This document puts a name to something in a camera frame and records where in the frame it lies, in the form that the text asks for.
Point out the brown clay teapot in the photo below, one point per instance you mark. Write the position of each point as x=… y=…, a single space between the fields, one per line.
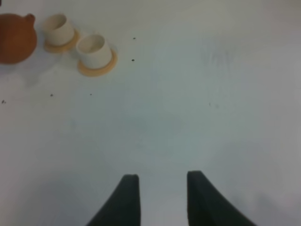
x=18 y=38

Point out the orange coaster near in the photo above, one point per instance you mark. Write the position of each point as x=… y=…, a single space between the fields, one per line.
x=100 y=71

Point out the orange coaster far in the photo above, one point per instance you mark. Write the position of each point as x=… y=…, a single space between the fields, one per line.
x=63 y=48

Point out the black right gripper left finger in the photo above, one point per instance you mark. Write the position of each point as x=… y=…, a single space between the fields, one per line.
x=123 y=207

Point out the white teacup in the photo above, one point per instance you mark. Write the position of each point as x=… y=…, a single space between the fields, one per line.
x=58 y=30
x=94 y=51

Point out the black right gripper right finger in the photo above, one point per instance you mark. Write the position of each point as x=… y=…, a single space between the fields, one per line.
x=206 y=206

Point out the white teacup far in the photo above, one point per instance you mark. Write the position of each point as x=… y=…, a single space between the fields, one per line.
x=58 y=30

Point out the orange coaster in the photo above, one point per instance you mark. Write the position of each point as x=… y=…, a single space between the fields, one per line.
x=63 y=48
x=100 y=71

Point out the white teacup near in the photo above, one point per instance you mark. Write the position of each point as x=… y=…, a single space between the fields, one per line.
x=94 y=51

